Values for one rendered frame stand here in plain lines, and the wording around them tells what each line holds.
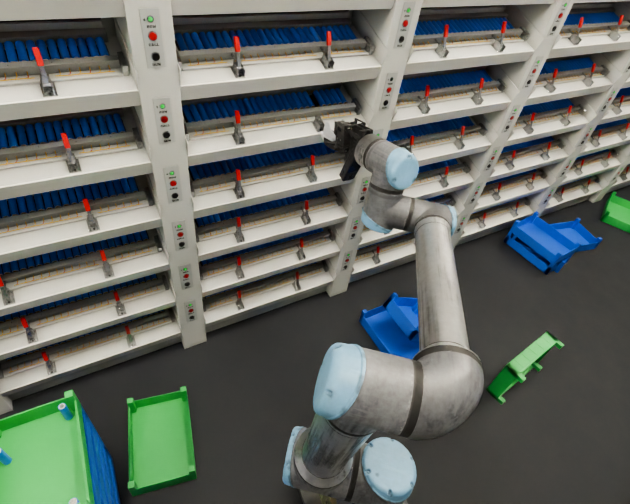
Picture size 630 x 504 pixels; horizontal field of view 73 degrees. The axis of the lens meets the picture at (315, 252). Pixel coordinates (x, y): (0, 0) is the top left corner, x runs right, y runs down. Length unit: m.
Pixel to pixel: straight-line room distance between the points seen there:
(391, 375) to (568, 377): 1.65
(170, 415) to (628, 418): 1.84
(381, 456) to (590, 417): 1.17
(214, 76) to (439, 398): 0.91
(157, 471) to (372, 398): 1.13
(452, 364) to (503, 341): 1.50
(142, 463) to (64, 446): 0.42
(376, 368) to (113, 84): 0.86
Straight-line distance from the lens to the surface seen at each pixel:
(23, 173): 1.24
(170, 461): 1.68
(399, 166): 1.05
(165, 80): 1.13
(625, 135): 3.14
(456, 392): 0.69
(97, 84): 1.15
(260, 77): 1.21
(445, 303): 0.83
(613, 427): 2.23
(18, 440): 1.38
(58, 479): 1.30
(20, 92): 1.15
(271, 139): 1.32
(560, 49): 2.04
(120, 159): 1.23
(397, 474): 1.23
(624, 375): 2.44
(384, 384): 0.65
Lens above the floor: 1.56
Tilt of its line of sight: 44 degrees down
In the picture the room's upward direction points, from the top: 9 degrees clockwise
